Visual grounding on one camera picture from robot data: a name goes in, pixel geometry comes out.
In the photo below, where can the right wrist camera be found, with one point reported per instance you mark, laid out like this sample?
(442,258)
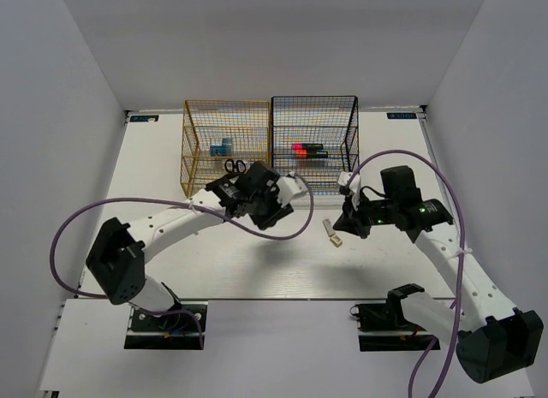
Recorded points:
(349,186)

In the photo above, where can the gold wire shelf rack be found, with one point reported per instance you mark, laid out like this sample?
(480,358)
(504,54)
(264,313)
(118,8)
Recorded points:
(214,131)

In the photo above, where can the beige eraser block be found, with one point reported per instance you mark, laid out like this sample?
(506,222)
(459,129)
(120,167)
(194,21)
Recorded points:
(336,241)

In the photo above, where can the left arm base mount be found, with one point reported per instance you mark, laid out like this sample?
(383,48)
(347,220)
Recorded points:
(176,333)

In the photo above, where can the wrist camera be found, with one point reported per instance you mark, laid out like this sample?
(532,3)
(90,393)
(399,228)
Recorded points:
(290,187)
(349,186)

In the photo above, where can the black handled scissors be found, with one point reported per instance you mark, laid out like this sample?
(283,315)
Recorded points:
(234,166)

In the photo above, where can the right table label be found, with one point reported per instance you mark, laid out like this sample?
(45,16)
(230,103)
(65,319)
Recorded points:
(401,115)

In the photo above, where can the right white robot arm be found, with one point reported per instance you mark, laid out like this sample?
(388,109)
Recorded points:
(491,335)

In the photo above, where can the black wire shelf rack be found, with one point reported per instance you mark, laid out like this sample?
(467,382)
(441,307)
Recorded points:
(317,137)

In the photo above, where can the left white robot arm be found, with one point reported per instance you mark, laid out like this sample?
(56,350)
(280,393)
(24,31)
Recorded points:
(120,252)

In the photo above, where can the left table label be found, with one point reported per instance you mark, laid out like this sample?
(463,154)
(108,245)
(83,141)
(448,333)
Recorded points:
(144,118)

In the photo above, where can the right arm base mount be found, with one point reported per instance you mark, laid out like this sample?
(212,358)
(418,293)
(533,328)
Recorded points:
(377,332)

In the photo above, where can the table label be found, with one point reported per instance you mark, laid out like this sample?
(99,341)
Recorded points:
(144,118)
(401,115)

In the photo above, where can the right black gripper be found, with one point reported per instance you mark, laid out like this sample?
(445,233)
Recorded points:
(352,220)

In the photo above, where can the blue tape dispenser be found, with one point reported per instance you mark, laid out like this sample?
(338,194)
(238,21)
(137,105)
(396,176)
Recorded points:
(224,149)

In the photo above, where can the pink highlighter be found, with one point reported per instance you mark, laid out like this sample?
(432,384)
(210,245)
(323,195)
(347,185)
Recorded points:
(307,147)

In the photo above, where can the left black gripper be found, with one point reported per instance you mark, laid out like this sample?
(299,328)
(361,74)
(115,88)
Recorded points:
(276,212)

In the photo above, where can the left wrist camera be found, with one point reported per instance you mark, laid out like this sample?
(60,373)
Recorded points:
(290,187)

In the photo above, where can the white correction tape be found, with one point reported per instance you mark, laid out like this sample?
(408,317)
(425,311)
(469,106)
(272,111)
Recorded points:
(328,227)

